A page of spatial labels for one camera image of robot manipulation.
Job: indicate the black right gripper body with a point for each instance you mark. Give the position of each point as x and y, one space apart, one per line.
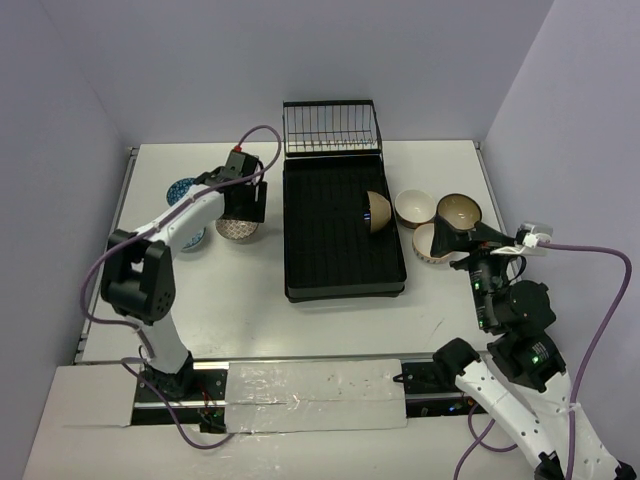
484 243

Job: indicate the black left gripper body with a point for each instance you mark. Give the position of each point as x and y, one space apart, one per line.
245 211

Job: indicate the red lattice patterned bowl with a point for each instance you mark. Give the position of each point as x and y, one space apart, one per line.
235 230

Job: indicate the blue and white floral bowl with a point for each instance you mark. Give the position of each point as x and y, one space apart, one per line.
195 241

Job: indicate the black bowl tan outside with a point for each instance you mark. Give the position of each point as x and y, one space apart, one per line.
377 211

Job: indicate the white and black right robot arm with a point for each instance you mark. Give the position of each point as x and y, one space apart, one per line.
532 395

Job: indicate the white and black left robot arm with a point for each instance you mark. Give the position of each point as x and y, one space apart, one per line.
138 276

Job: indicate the black dish rack tray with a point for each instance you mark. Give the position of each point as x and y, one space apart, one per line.
329 251

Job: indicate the white bowl patterned rim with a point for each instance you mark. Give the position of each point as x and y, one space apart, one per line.
422 240

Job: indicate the brown bowl cream inside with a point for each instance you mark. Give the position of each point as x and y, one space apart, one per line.
459 211

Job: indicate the white bowl brown outside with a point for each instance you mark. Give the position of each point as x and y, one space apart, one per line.
414 208

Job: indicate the dark blue patterned bowl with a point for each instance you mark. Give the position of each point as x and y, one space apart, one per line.
181 192

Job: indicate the silver taped cover plate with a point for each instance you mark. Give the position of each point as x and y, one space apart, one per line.
310 396

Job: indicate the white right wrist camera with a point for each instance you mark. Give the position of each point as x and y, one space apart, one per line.
529 241

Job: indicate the black wire plate rack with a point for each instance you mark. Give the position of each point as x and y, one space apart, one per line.
331 128

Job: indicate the black aluminium mounting rail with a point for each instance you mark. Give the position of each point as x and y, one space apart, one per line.
204 406

